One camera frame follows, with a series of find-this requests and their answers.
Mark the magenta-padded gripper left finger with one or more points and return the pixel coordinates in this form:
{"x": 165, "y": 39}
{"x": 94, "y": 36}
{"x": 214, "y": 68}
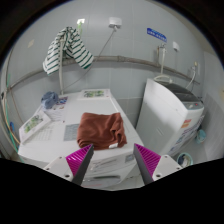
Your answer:
{"x": 78, "y": 160}

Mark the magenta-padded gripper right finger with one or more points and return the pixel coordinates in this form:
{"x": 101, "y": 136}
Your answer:
{"x": 149, "y": 160}

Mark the brown towel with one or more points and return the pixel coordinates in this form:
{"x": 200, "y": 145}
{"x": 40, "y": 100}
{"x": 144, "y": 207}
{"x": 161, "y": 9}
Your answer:
{"x": 100, "y": 130}

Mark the grey printed sheet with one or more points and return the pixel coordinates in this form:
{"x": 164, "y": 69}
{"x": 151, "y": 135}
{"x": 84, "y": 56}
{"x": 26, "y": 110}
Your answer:
{"x": 71, "y": 132}

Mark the teal basin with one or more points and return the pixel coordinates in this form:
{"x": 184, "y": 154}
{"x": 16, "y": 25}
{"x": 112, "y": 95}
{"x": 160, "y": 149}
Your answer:
{"x": 185, "y": 160}

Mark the white top-load washing machine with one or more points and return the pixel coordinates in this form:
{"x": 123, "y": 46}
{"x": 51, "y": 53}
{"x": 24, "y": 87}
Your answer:
{"x": 160, "y": 113}

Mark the teal bucket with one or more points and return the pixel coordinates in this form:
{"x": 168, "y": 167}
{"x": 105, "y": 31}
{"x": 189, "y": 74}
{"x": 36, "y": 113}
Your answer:
{"x": 201, "y": 136}

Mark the large picture booklet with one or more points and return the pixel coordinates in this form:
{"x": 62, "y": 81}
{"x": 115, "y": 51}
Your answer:
{"x": 33, "y": 123}

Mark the white front-load washing machine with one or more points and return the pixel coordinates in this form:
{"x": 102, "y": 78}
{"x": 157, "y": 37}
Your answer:
{"x": 100, "y": 105}

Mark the small colourful leaflet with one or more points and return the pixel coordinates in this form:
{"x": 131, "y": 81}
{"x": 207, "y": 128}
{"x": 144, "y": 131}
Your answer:
{"x": 61, "y": 102}

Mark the crumpled blue cloth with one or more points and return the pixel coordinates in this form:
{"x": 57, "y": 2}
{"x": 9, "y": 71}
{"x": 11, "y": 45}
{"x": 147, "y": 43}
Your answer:
{"x": 49, "y": 100}

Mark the white leaflet with green picture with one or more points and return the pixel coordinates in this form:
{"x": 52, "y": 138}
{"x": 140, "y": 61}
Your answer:
{"x": 93, "y": 94}

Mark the white upright pipe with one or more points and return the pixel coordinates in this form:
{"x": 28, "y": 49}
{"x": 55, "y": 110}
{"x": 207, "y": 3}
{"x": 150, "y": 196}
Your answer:
{"x": 61, "y": 83}

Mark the green-striped white shirt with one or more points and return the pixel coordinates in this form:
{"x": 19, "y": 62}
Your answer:
{"x": 76, "y": 50}

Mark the grey horizontal wall pipe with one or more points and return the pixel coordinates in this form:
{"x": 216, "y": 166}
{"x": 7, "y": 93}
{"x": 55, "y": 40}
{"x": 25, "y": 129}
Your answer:
{"x": 133, "y": 60}

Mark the white wall switch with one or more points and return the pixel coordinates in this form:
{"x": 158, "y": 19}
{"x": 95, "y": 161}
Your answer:
{"x": 176, "y": 46}

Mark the blue wall sign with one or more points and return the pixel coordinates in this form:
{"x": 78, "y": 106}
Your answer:
{"x": 156, "y": 34}

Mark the beige wall plate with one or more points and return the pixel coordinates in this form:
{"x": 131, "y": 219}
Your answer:
{"x": 31, "y": 43}

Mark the white and green wall hook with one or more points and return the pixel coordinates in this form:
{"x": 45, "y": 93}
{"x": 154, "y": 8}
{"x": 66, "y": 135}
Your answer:
{"x": 80, "y": 22}

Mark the white wall socket box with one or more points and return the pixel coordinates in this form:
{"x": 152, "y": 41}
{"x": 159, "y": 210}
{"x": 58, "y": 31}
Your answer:
{"x": 115, "y": 22}

